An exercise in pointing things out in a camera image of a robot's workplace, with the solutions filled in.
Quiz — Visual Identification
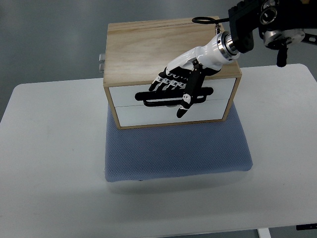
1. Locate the white lower drawer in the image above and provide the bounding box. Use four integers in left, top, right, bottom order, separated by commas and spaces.
115, 100, 228, 127

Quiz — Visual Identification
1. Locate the black table control panel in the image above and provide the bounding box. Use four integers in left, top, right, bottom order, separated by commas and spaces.
296, 223, 317, 231

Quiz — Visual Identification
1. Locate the upper metal clamp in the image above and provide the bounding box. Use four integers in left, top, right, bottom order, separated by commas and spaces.
99, 54, 106, 62

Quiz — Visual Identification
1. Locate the wooden drawer cabinet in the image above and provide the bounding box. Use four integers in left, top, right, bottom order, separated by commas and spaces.
104, 18, 242, 129

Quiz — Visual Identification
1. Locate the white drawer black handle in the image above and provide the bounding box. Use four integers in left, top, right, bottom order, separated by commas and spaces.
109, 78, 236, 107

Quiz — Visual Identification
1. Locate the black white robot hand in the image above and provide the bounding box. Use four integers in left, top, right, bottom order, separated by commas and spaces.
149, 32, 240, 118

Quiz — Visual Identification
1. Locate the metal clamp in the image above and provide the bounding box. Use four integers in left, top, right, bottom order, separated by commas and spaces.
99, 63, 105, 73
99, 54, 106, 62

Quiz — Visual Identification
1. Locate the white table leg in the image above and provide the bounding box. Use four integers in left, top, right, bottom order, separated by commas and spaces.
257, 228, 271, 238

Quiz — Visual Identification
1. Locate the blue mesh cushion mat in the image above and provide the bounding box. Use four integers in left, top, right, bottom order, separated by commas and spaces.
105, 107, 253, 182

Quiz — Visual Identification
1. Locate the lower metal clamp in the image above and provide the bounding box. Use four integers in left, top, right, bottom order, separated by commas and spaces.
99, 63, 105, 73

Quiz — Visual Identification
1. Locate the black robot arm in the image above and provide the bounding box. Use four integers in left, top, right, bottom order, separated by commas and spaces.
192, 0, 317, 67

